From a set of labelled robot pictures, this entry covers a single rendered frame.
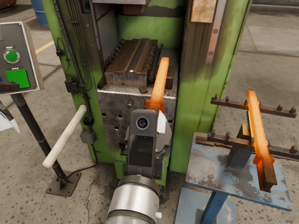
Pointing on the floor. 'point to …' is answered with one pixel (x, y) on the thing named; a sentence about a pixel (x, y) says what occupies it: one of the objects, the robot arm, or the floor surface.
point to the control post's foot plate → (55, 189)
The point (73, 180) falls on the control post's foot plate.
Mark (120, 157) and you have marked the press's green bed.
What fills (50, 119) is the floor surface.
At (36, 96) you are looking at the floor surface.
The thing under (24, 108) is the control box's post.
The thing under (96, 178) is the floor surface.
